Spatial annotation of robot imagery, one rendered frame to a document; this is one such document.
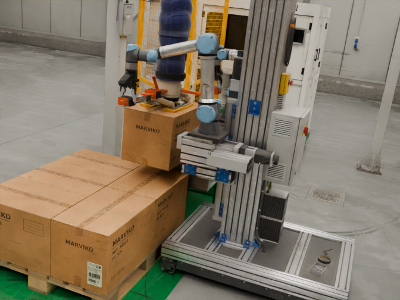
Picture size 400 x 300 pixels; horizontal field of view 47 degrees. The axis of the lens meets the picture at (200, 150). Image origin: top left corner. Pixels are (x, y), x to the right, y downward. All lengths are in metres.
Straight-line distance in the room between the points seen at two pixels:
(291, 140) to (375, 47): 9.24
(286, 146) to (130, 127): 1.13
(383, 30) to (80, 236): 10.24
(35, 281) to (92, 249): 0.54
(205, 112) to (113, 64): 2.06
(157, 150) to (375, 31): 9.36
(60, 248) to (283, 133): 1.55
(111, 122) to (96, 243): 2.26
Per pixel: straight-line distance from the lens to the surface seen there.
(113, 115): 4.78
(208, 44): 2.74
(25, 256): 3.14
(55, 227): 2.88
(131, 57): 2.92
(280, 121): 2.97
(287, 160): 3.03
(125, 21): 4.60
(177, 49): 2.95
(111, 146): 4.88
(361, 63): 12.14
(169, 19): 3.34
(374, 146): 6.28
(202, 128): 2.97
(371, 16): 12.09
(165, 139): 3.25
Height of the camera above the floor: 1.85
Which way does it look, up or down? 18 degrees down
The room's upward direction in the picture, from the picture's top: 6 degrees clockwise
